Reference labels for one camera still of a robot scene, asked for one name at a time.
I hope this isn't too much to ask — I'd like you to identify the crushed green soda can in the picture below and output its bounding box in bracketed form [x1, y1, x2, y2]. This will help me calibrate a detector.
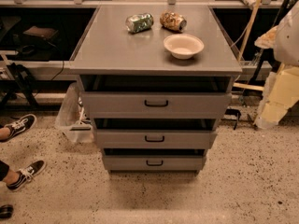
[125, 13, 154, 34]

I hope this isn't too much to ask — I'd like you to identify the clear plastic bag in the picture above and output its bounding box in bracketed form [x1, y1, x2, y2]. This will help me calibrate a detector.
[55, 82, 93, 143]

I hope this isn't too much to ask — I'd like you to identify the brown box on shelf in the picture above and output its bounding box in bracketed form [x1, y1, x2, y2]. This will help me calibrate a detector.
[22, 26, 59, 41]

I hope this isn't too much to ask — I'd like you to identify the wooden easel frame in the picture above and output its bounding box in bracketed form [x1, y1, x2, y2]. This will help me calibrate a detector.
[234, 0, 263, 91]

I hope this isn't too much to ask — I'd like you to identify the grey drawer cabinet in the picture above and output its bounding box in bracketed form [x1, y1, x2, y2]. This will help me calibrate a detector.
[68, 5, 243, 175]

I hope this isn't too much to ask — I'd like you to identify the grey drawer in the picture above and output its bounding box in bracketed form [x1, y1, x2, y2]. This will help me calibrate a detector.
[81, 91, 232, 119]
[95, 130, 217, 149]
[102, 156, 206, 172]

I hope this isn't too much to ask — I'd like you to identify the white paper bowl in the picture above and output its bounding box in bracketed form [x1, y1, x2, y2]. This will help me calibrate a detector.
[164, 34, 205, 60]

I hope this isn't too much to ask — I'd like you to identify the black white sneaker upper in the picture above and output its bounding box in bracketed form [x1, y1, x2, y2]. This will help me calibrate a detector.
[1, 114, 36, 142]

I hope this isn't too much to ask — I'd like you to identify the black floor clamp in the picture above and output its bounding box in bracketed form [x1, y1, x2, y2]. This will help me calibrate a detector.
[223, 108, 241, 130]

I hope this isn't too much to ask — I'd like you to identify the black white sneaker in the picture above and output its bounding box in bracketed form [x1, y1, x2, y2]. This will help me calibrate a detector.
[5, 161, 46, 191]
[1, 114, 36, 142]

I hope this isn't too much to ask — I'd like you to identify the black folding stand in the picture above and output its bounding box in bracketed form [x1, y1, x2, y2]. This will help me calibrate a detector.
[0, 63, 39, 109]

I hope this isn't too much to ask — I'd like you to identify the grey bottom drawer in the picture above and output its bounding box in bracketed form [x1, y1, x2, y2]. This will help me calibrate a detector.
[102, 156, 206, 172]

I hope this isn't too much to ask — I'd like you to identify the grey top drawer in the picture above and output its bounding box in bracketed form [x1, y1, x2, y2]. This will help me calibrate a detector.
[81, 91, 232, 119]

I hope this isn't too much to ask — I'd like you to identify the grey middle drawer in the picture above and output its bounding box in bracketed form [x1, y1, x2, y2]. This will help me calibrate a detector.
[95, 130, 217, 149]

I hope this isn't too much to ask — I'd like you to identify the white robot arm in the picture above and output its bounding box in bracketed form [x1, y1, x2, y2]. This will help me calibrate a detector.
[254, 1, 299, 129]

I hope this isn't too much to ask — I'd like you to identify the black white sneaker lower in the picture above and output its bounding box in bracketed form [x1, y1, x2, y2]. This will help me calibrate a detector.
[5, 161, 46, 191]

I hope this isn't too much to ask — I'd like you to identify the crushed brown soda can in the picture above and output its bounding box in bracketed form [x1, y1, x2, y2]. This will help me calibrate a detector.
[160, 10, 187, 33]

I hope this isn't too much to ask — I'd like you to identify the black shoe tip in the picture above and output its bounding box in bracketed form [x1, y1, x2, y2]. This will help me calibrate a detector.
[0, 204, 14, 219]

